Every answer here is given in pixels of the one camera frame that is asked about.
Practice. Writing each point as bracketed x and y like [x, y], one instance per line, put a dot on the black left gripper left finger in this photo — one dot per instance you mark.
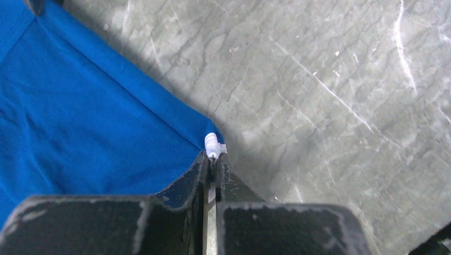
[172, 221]

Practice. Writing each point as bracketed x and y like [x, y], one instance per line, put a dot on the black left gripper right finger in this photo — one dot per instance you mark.
[247, 224]

